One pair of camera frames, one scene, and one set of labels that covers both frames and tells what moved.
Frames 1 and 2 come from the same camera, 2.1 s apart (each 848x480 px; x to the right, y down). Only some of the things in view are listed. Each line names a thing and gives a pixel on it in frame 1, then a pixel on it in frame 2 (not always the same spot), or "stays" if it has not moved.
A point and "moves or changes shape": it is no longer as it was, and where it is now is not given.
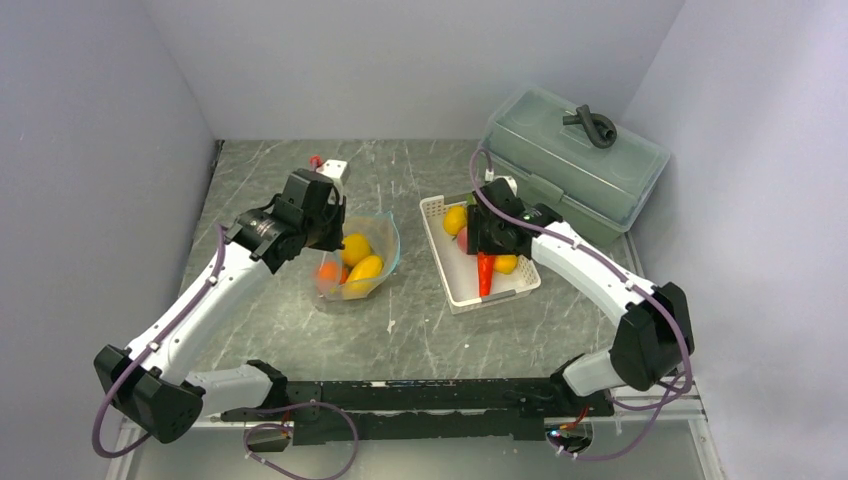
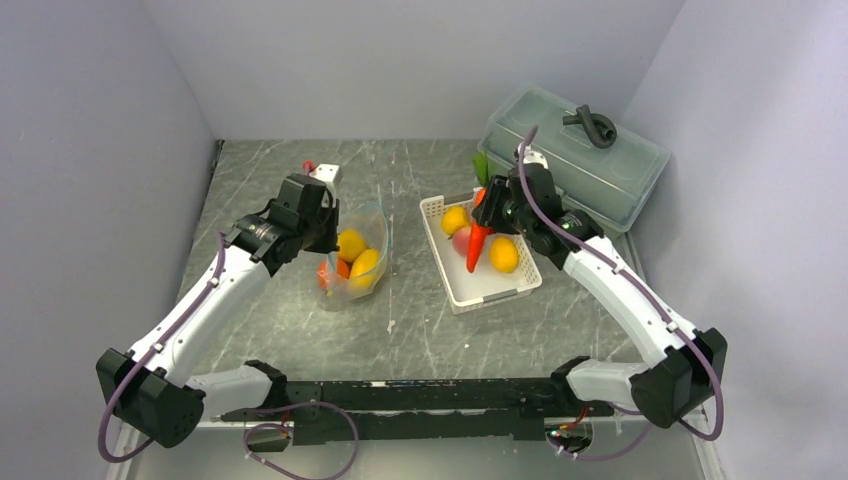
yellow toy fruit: x=505 y=263 stays
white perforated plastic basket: x=459 y=271 stays
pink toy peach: x=462 y=241 stays
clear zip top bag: x=370 y=251 moves or changes shape
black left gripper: x=336 y=205 stays
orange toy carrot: x=486 y=263 moves or changes shape
